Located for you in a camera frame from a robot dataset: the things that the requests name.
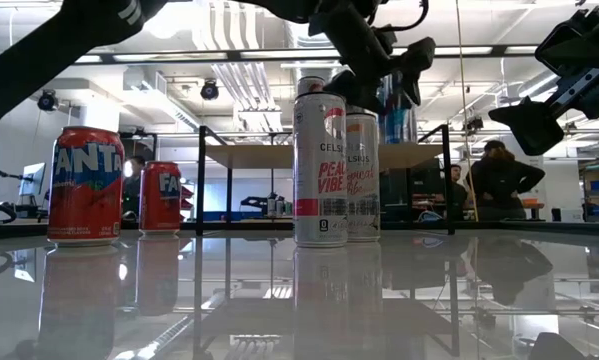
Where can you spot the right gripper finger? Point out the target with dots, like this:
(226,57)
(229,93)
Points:
(531,125)
(564,47)

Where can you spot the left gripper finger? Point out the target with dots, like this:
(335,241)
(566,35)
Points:
(420,55)
(354,89)

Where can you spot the blue silver slim drink can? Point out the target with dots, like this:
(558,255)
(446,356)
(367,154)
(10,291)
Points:
(396,125)

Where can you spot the white Celsius Peach Vibe can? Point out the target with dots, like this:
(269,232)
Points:
(319,190)

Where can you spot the white Celsius Tropical Vibe can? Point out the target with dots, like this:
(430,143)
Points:
(364,200)

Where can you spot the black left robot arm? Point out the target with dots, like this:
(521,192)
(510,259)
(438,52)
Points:
(54,50)

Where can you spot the background black robot arm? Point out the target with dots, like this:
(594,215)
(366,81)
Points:
(254,201)

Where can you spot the person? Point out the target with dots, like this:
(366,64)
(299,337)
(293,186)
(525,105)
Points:
(458,192)
(501,185)

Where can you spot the black cabinet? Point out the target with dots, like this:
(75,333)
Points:
(409,195)

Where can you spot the red stacked bins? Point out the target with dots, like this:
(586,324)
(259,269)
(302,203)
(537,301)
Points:
(186,197)

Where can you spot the red Fanta strawberry can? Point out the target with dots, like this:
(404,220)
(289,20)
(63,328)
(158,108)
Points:
(86,200)
(159,210)

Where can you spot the computer monitor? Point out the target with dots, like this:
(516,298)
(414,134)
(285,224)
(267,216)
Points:
(33,179)

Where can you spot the wooden shelf with black frame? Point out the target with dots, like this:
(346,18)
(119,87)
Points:
(249,156)

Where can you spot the black ceiling dome camera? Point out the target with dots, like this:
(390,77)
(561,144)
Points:
(209,91)
(47,100)

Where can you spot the black overhead frame beam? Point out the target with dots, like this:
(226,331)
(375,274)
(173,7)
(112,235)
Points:
(179,56)

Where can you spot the black metal table frame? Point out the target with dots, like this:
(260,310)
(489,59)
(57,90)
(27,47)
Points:
(9,231)

